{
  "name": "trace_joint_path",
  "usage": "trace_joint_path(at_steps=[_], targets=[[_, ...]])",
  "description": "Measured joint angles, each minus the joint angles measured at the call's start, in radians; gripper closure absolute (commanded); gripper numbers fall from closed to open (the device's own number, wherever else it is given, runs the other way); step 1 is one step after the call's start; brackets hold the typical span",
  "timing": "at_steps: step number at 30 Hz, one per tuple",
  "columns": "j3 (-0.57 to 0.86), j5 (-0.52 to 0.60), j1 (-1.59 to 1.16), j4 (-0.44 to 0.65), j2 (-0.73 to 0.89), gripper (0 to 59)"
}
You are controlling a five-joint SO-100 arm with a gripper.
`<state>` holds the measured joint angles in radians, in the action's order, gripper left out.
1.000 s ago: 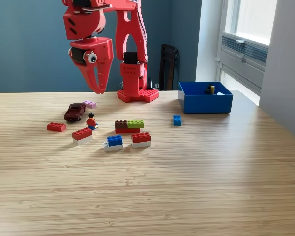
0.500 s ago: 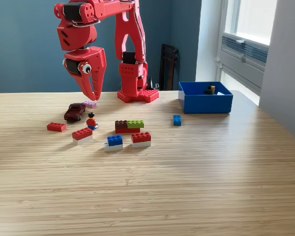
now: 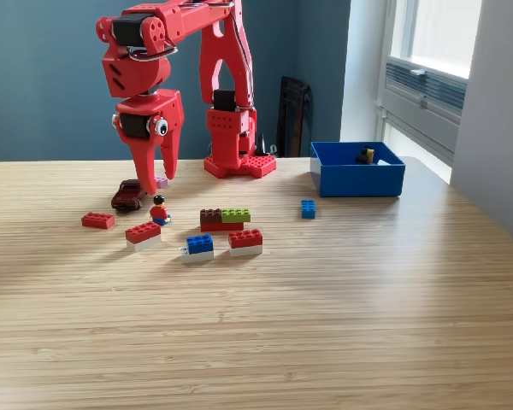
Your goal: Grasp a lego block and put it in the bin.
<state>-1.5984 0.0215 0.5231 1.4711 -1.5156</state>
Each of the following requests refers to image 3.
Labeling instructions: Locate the dark folded chair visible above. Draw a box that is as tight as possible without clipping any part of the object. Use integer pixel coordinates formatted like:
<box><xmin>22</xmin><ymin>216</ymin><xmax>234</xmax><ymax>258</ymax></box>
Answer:
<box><xmin>275</xmin><ymin>75</ymin><xmax>314</xmax><ymax>158</ymax></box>

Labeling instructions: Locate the blue plastic bin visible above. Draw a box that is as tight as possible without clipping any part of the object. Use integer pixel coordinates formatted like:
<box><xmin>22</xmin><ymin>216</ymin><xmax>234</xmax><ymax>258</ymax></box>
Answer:
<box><xmin>310</xmin><ymin>141</ymin><xmax>406</xmax><ymax>198</ymax></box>

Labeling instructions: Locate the dark red toy car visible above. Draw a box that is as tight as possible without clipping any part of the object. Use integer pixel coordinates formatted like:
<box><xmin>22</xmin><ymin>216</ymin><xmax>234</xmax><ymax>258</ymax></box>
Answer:
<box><xmin>110</xmin><ymin>179</ymin><xmax>149</xmax><ymax>212</ymax></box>

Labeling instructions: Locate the grey window vent grille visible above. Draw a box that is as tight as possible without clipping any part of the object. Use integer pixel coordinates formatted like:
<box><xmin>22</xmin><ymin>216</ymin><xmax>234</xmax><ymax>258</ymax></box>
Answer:
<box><xmin>384</xmin><ymin>59</ymin><xmax>469</xmax><ymax>114</ymax></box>

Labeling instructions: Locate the toy figure red shirt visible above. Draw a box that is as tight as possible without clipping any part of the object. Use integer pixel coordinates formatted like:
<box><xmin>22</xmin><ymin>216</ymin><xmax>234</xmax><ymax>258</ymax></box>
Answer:
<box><xmin>149</xmin><ymin>194</ymin><xmax>172</xmax><ymax>226</ymax></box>

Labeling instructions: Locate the brown green red brick stack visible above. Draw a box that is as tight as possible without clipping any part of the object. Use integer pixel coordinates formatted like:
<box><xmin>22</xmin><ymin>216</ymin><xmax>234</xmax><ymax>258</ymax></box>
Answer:
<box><xmin>199</xmin><ymin>208</ymin><xmax>252</xmax><ymax>233</ymax></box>

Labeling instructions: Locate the red and white brick stack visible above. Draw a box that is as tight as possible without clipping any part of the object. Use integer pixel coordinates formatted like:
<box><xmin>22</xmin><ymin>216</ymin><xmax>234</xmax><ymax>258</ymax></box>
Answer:
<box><xmin>125</xmin><ymin>220</ymin><xmax>162</xmax><ymax>252</ymax></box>
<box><xmin>227</xmin><ymin>229</ymin><xmax>264</xmax><ymax>258</ymax></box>

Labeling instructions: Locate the blue and white brick stack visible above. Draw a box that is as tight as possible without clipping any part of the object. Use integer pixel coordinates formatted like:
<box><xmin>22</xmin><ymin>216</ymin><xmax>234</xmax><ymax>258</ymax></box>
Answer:
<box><xmin>178</xmin><ymin>234</ymin><xmax>215</xmax><ymax>264</ymax></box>

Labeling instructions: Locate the red building brick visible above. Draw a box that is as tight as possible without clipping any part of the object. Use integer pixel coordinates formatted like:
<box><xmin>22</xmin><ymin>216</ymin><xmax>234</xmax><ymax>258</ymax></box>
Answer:
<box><xmin>80</xmin><ymin>211</ymin><xmax>116</xmax><ymax>231</ymax></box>

